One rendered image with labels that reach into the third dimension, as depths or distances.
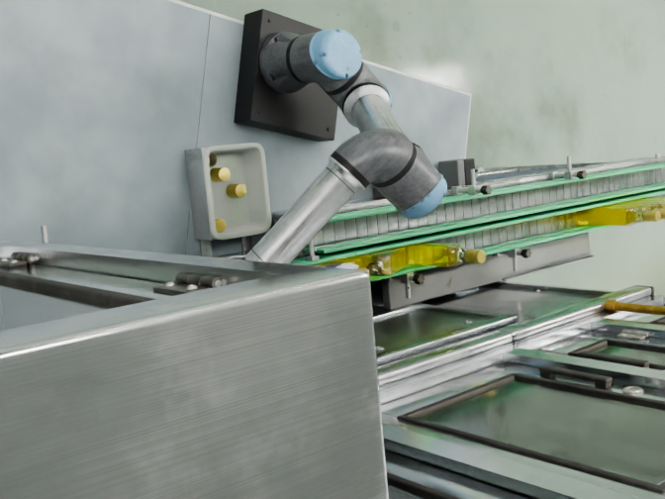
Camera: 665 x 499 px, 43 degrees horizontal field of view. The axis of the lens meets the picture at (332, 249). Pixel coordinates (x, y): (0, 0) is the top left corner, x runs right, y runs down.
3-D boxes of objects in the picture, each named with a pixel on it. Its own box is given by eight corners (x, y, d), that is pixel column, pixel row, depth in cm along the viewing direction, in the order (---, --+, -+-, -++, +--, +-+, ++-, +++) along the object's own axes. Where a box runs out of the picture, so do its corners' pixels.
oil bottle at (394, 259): (389, 265, 230) (367, 277, 210) (388, 245, 230) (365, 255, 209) (409, 264, 228) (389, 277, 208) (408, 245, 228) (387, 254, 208)
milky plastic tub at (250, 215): (195, 240, 206) (213, 241, 199) (184, 149, 203) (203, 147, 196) (253, 231, 217) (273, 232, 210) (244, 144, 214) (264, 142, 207)
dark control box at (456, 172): (438, 187, 260) (458, 186, 253) (436, 161, 259) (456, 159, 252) (456, 184, 265) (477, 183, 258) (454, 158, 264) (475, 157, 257)
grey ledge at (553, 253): (367, 306, 238) (395, 310, 230) (365, 276, 237) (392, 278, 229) (567, 255, 297) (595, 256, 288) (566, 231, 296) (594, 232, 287)
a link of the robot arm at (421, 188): (353, 47, 206) (421, 155, 164) (388, 86, 215) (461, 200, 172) (316, 78, 209) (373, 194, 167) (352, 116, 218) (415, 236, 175)
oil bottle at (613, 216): (576, 225, 284) (653, 226, 262) (575, 208, 283) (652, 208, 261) (586, 223, 287) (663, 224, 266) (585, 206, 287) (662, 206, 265)
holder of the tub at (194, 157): (197, 261, 207) (214, 262, 201) (184, 149, 204) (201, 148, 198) (254, 250, 218) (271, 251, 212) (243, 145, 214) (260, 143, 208)
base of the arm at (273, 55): (260, 27, 207) (285, 22, 199) (308, 38, 216) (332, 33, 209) (257, 89, 207) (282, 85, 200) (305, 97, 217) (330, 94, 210)
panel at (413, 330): (97, 401, 168) (180, 437, 141) (95, 386, 167) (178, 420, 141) (416, 313, 223) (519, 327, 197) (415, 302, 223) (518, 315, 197)
